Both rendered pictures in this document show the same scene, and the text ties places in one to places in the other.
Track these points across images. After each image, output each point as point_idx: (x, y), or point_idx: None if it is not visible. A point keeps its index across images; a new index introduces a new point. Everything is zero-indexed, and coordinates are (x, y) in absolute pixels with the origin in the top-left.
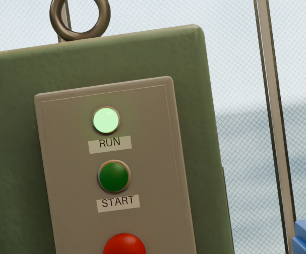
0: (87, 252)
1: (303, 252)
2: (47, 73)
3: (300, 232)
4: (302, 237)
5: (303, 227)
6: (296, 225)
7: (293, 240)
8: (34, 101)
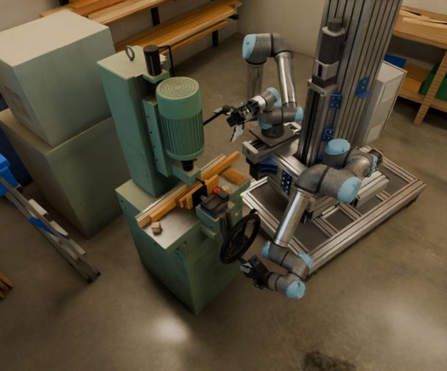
0: None
1: (4, 171)
2: None
3: None
4: None
5: None
6: None
7: None
8: (166, 57)
